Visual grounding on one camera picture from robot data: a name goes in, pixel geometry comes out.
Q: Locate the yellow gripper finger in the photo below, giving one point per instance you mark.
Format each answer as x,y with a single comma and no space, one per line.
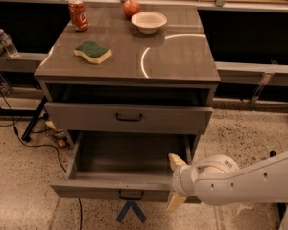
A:
175,161
174,201

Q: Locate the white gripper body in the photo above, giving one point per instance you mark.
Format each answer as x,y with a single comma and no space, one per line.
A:
180,180

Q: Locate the grey drawer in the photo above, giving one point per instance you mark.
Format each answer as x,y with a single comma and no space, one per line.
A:
126,166
129,118

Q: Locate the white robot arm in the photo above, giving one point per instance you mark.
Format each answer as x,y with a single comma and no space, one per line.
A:
218,180

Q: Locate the grey drawer cabinet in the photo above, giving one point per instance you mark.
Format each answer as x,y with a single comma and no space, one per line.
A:
172,67

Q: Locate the grey top drawer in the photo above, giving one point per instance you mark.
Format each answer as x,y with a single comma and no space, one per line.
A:
129,118

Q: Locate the small objects on floor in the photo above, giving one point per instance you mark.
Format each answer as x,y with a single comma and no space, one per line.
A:
57,135

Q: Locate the green yellow sponge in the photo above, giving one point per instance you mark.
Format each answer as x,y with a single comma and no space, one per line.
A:
93,52

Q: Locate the white bowl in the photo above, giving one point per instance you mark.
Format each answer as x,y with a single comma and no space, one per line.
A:
148,22

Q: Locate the black table leg left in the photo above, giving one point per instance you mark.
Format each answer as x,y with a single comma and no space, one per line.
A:
26,135

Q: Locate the red apple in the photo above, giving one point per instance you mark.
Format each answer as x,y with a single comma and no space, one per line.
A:
130,8

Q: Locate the orange soda can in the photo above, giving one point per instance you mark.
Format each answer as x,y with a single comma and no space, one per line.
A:
78,16

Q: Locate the clear water bottle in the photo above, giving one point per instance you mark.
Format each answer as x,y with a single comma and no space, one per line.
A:
8,44

